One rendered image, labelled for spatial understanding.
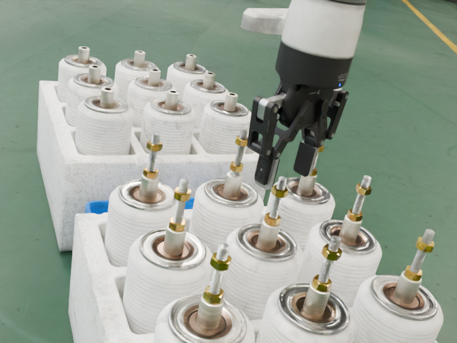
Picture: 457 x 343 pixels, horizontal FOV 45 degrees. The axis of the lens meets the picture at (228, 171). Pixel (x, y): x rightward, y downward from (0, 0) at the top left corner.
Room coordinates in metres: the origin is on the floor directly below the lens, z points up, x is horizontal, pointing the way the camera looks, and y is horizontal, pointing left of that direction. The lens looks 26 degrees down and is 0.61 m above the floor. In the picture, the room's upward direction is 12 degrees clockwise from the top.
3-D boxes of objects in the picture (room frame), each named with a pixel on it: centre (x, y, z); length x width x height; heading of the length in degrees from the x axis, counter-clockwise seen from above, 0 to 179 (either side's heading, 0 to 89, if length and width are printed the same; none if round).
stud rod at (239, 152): (0.67, -0.01, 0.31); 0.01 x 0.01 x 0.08
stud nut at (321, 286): (0.46, -0.12, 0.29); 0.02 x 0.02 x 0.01; 59
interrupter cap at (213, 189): (0.67, -0.01, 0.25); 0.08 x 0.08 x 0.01
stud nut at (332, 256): (0.46, -0.12, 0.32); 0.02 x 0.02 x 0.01; 59
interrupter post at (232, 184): (0.67, -0.01, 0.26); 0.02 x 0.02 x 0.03
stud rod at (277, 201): (0.57, -0.06, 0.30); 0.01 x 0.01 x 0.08
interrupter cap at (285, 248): (0.57, -0.06, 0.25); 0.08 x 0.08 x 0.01
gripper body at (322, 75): (0.57, -0.06, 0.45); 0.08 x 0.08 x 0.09
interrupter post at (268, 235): (0.57, -0.06, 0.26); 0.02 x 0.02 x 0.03
